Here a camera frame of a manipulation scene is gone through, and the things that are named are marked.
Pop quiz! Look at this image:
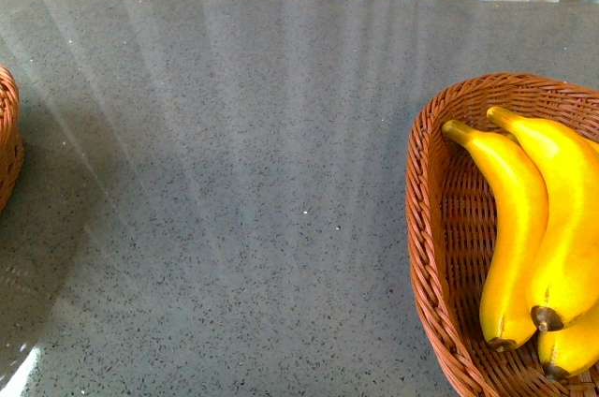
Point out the right wicker basket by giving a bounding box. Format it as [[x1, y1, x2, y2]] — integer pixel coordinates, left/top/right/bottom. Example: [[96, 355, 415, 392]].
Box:
[[405, 73, 598, 396]]

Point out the wicker basket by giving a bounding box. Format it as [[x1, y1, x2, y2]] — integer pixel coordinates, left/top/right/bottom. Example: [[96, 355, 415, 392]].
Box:
[[0, 66, 24, 210], [405, 73, 598, 396]]

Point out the left wicker basket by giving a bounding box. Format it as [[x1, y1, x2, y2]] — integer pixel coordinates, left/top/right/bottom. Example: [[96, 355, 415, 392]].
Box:
[[0, 66, 24, 210]]

